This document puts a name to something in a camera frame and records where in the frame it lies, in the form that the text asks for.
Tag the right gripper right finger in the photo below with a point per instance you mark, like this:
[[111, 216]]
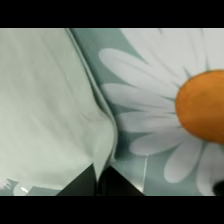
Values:
[[115, 185]]

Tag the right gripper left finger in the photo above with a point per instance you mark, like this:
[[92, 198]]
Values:
[[83, 185]]

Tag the pale green T-shirt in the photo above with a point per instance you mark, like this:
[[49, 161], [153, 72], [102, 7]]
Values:
[[43, 110]]

